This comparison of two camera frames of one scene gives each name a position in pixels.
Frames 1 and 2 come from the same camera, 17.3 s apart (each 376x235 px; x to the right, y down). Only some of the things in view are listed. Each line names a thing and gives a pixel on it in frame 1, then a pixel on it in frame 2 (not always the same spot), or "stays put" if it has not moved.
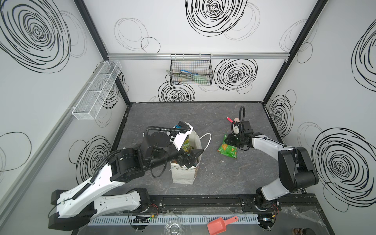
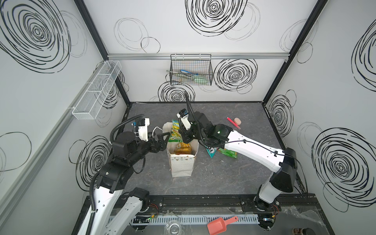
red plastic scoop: x=219 y=225 stays put
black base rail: x=181 y=205 stays put
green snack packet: x=227 y=149 stays put
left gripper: x=191 y=158 → x=155 y=148
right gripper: x=229 y=137 → x=183 y=134
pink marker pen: x=229 y=119 stays put
